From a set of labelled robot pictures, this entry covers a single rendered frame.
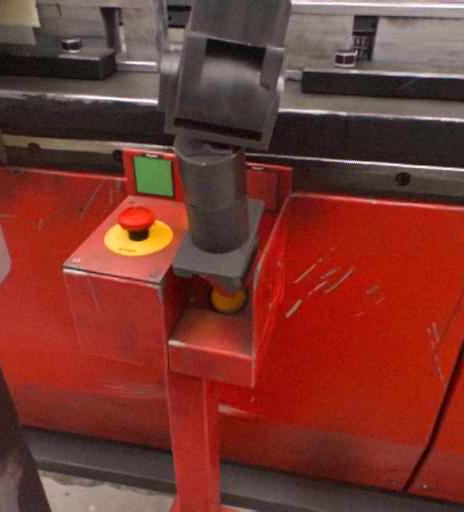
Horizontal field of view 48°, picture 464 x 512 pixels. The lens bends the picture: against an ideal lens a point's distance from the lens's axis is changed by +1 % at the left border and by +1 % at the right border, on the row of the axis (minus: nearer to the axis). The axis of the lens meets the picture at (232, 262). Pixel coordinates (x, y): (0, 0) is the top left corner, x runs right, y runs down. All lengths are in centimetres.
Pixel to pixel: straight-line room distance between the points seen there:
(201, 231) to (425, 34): 41
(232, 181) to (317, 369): 50
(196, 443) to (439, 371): 38
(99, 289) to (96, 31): 41
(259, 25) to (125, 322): 32
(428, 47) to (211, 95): 43
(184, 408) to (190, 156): 38
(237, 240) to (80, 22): 45
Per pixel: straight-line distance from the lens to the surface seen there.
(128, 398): 103
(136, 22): 78
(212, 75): 37
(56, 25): 83
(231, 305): 57
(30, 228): 84
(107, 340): 58
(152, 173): 62
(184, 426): 73
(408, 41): 74
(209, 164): 40
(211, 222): 45
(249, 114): 38
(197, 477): 81
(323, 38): 74
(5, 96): 76
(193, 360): 55
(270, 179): 57
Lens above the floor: 107
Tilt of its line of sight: 35 degrees down
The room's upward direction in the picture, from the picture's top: straight up
